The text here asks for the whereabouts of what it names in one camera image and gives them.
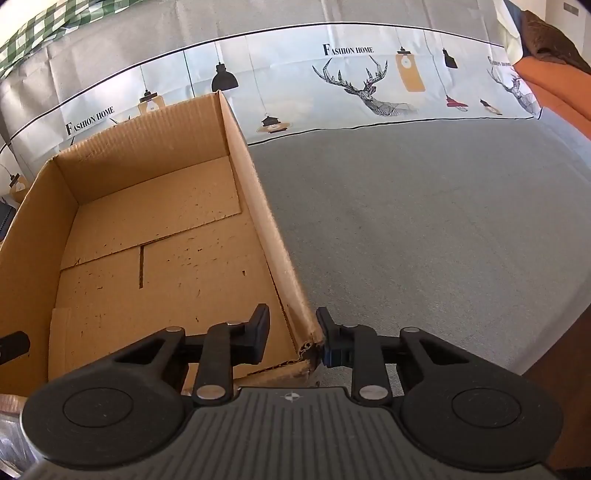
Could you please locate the grey deer printed tablecloth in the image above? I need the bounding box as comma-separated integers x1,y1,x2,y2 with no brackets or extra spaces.
0,0,591,377

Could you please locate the dark object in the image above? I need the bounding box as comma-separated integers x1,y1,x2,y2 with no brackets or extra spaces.
0,200,19,241

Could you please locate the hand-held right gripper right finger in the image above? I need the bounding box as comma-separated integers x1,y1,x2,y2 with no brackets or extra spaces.
316,306,468,403

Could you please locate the green checked cloth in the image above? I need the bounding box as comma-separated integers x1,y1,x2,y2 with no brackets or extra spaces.
0,0,136,80

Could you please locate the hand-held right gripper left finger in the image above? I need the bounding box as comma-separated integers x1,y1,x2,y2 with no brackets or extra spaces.
113,304,271,403

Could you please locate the brown cardboard box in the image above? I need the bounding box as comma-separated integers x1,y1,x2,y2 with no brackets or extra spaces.
0,90,325,398

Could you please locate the brown cloth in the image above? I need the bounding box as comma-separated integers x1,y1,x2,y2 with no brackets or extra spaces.
519,9,591,75

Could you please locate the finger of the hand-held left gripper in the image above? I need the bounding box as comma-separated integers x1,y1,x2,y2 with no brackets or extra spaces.
0,332,31,366

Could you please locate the orange cushion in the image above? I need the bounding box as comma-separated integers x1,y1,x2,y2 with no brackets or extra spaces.
512,58,591,136

